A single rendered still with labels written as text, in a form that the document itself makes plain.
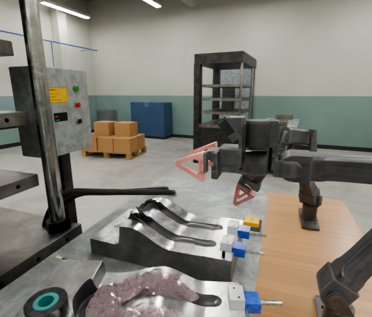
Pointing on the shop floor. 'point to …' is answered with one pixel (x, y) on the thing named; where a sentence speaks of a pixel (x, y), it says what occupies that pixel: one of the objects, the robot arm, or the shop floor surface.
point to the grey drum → (107, 115)
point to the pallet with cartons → (116, 139)
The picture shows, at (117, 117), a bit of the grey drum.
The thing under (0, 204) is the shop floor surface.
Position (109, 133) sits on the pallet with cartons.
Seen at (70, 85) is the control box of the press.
